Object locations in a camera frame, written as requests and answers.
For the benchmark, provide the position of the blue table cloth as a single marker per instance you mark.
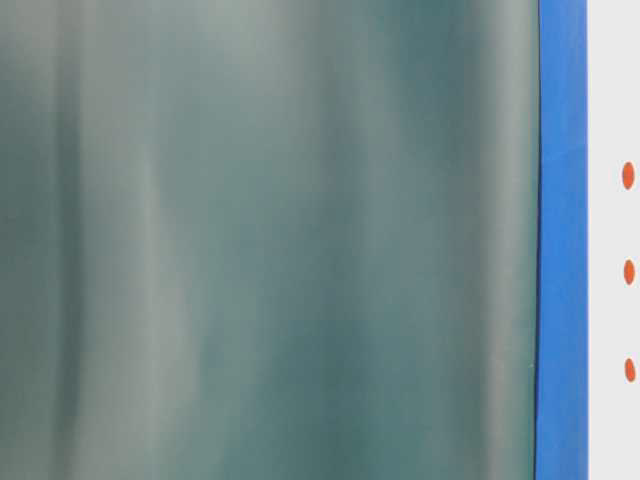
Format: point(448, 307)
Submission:
point(562, 329)

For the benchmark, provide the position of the white work board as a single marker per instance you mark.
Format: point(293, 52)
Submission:
point(613, 237)

